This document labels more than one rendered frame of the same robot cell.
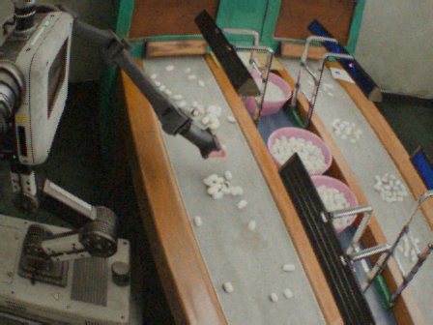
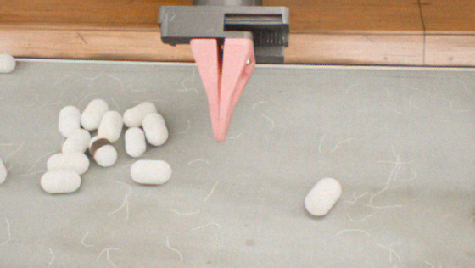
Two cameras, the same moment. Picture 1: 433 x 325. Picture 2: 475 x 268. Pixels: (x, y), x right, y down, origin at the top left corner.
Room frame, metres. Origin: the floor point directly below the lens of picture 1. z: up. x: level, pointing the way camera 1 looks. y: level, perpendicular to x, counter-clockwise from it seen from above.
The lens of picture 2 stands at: (1.65, -0.38, 1.14)
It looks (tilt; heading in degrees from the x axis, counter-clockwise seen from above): 40 degrees down; 125
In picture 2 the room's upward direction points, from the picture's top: 5 degrees counter-clockwise
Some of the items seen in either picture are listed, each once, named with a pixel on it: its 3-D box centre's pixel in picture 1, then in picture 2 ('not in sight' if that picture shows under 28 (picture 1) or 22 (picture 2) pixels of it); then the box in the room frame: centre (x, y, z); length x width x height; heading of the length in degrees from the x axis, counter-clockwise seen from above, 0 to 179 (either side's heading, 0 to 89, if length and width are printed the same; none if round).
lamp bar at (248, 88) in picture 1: (223, 44); not in sight; (1.71, 0.06, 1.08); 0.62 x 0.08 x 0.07; 23
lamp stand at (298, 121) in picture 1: (322, 85); not in sight; (1.90, -0.38, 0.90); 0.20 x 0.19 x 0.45; 23
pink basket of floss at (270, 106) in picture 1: (260, 93); not in sight; (1.98, -0.13, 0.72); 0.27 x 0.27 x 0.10
